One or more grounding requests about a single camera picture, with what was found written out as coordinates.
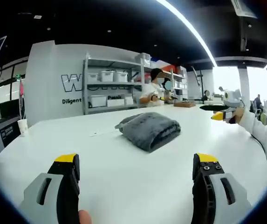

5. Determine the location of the black stand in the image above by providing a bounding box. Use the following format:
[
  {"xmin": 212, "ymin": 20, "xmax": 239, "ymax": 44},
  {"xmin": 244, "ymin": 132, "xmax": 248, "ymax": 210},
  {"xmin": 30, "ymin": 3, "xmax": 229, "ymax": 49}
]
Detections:
[{"xmin": 191, "ymin": 66, "xmax": 205, "ymax": 105}]

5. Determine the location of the black cable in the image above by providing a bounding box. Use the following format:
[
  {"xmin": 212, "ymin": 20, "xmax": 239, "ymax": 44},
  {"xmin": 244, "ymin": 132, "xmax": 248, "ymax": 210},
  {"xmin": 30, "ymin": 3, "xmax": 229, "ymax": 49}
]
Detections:
[{"xmin": 250, "ymin": 133, "xmax": 267, "ymax": 161}]

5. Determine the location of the brown flat box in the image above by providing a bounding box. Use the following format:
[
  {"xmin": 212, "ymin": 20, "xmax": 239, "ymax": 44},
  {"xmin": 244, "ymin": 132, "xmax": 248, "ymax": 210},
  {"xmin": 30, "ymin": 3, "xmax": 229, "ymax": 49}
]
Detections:
[{"xmin": 173, "ymin": 100, "xmax": 196, "ymax": 108}]

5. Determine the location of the white paper cup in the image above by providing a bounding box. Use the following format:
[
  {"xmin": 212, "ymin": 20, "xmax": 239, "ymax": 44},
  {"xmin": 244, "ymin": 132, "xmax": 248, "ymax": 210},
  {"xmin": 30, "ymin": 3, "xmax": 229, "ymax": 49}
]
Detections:
[{"xmin": 17, "ymin": 119, "xmax": 29, "ymax": 135}]

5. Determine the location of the group of white storage boxes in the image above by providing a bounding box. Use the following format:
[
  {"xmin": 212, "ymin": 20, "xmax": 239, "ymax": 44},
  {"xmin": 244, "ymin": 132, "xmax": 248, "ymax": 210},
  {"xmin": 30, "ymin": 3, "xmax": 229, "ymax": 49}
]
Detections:
[{"xmin": 87, "ymin": 52, "xmax": 151, "ymax": 108}]

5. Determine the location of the ceiling air conditioner unit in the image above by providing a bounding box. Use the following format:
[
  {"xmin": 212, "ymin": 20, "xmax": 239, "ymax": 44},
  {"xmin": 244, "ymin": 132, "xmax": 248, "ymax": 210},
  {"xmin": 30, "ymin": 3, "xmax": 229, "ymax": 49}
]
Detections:
[{"xmin": 230, "ymin": 0, "xmax": 258, "ymax": 19}]

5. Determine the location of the long ceiling light strip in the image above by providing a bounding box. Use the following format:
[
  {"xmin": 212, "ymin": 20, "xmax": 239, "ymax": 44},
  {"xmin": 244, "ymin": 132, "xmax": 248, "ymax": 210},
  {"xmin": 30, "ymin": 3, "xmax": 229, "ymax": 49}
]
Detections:
[{"xmin": 156, "ymin": 0, "xmax": 218, "ymax": 68}]

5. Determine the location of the grey towel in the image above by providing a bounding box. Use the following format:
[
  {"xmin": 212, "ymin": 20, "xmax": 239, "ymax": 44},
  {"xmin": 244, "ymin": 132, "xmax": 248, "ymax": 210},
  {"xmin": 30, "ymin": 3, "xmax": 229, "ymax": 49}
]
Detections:
[{"xmin": 114, "ymin": 112, "xmax": 182, "ymax": 154}]

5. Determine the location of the grey metal shelving unit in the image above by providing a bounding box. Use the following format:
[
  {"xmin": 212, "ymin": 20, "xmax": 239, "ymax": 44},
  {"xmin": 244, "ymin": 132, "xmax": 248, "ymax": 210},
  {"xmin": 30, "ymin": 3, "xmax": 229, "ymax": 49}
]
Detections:
[{"xmin": 82, "ymin": 52, "xmax": 146, "ymax": 115}]

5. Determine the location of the person's right hand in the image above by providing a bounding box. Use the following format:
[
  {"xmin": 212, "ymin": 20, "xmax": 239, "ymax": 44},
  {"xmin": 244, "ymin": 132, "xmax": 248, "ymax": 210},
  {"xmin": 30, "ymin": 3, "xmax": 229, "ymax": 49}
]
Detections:
[{"xmin": 226, "ymin": 107, "xmax": 246, "ymax": 125}]

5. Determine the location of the dark equipment cabinet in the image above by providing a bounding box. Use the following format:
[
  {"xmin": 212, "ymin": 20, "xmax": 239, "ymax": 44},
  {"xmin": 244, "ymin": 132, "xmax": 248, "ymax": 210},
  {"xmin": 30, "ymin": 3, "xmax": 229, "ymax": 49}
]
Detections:
[{"xmin": 0, "ymin": 116, "xmax": 21, "ymax": 157}]

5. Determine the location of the person's left hand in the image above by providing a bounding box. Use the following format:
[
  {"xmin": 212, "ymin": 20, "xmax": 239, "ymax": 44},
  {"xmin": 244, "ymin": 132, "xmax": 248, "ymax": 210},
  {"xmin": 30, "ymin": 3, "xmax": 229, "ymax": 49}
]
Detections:
[{"xmin": 78, "ymin": 209, "xmax": 93, "ymax": 224}]

